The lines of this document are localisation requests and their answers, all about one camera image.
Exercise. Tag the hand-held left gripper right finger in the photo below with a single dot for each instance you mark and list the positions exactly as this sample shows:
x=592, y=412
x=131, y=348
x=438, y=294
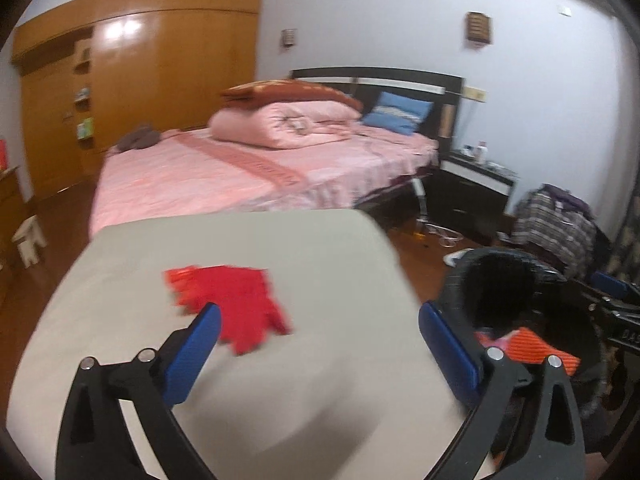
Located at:
x=447, y=345

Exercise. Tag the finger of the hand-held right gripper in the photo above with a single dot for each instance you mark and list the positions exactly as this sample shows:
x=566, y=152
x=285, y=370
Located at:
x=607, y=282
x=617, y=310

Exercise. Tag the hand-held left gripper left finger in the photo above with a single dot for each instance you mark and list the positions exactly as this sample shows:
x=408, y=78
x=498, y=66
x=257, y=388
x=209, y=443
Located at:
x=192, y=355

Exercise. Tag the black trash bin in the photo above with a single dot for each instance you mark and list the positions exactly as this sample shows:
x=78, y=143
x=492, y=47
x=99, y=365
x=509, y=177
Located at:
x=470, y=280

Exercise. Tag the red cloth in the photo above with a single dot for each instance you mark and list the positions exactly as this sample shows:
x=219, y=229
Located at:
x=235, y=300

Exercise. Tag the orange foam net sleeve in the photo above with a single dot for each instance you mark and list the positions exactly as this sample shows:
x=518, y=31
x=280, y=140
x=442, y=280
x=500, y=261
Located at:
x=542, y=352

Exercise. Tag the dark patterned curtain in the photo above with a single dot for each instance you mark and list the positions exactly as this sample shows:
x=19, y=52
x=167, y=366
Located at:
x=622, y=250

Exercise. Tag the plaid bag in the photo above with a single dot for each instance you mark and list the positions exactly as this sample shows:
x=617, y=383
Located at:
x=550, y=230

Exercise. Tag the black and white nightstand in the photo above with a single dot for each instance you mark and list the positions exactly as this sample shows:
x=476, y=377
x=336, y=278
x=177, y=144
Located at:
x=470, y=195

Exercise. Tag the bed with pink sheet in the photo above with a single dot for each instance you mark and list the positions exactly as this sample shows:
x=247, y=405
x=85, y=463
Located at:
x=200, y=180

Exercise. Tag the white bottle with red cap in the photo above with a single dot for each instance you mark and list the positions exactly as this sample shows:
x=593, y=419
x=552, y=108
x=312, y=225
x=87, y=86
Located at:
x=481, y=152

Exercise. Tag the white stool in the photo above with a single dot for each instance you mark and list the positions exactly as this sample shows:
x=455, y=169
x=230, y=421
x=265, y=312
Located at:
x=29, y=240

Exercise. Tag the grey cloth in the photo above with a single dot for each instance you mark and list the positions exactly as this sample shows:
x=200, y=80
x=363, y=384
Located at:
x=139, y=139

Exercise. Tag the wooden cabinet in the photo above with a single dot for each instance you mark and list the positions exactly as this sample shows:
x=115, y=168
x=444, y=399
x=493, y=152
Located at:
x=10, y=205

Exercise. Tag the blue pillow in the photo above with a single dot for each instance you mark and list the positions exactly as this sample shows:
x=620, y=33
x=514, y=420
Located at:
x=397, y=112

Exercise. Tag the folded pink duvet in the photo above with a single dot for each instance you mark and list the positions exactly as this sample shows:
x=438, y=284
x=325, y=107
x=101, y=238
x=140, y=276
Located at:
x=280, y=125

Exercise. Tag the dark wooden headboard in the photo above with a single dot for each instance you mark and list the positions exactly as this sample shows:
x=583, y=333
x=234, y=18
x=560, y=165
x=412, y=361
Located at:
x=430, y=85

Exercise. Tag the red-brown patterned pillow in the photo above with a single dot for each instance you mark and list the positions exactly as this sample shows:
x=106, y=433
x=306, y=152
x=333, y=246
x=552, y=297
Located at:
x=285, y=91

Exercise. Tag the wooden wardrobe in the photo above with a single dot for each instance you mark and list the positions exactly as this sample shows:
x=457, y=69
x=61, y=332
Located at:
x=165, y=70

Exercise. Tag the beige wall socket panel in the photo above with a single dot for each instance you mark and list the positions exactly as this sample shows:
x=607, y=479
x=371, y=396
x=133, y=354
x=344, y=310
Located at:
x=475, y=95

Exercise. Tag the large wooden wall lamp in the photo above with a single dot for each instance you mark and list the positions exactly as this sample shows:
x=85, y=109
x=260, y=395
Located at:
x=479, y=28

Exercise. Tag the small wall lamp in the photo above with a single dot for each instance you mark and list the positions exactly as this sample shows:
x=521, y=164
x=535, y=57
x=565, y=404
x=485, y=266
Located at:
x=288, y=38

